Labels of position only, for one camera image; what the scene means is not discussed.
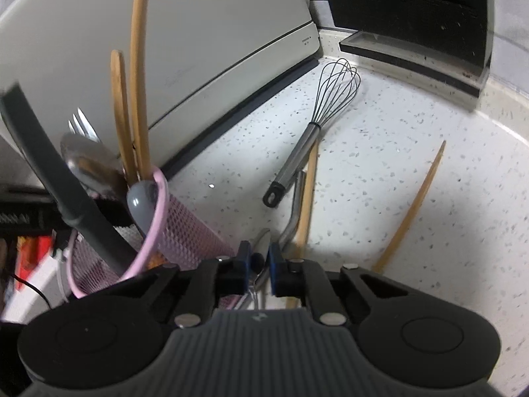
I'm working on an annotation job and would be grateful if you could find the long wooden chopstick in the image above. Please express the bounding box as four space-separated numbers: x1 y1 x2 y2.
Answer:
372 140 447 274
285 140 320 310
129 0 153 183

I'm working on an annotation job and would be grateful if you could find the white countertop appliance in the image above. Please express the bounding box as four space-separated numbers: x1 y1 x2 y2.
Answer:
0 0 322 199

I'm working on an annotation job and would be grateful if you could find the steel whisk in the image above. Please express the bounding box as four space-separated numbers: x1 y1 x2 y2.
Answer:
263 59 361 208

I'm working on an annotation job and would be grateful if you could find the steel spoon with wooden handle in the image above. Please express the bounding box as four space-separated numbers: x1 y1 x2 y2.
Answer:
59 131 127 201

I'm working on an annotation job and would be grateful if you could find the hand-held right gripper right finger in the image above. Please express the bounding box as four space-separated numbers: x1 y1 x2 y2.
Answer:
268 242 410 328

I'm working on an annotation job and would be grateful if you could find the wooden spatula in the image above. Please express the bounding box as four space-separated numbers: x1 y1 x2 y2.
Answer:
110 50 139 185

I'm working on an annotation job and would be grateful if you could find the grey peeler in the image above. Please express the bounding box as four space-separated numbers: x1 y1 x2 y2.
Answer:
125 179 158 238

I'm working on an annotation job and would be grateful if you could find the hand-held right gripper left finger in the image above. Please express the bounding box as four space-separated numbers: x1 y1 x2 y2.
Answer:
97 240 253 328

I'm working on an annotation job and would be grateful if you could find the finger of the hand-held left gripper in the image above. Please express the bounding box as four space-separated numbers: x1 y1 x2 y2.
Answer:
89 196 130 229

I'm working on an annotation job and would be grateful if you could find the black knife block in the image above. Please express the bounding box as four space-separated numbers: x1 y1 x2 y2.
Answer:
316 0 492 104

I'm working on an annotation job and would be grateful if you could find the dark knife with green handle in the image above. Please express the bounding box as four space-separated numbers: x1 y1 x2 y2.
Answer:
0 83 139 280

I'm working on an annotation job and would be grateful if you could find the long steel utensil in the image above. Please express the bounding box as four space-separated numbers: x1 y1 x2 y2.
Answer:
279 169 308 245

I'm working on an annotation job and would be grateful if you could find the small steel spoon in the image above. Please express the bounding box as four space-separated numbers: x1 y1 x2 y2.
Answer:
233 227 272 311

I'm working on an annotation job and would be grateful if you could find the red box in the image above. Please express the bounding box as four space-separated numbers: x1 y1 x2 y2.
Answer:
17 235 56 284

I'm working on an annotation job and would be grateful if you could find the black fork with wooden handle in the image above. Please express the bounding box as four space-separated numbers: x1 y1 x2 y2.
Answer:
67 109 101 143

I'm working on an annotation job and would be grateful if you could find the pink mesh cup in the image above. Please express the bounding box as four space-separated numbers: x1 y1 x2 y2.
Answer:
66 165 249 300

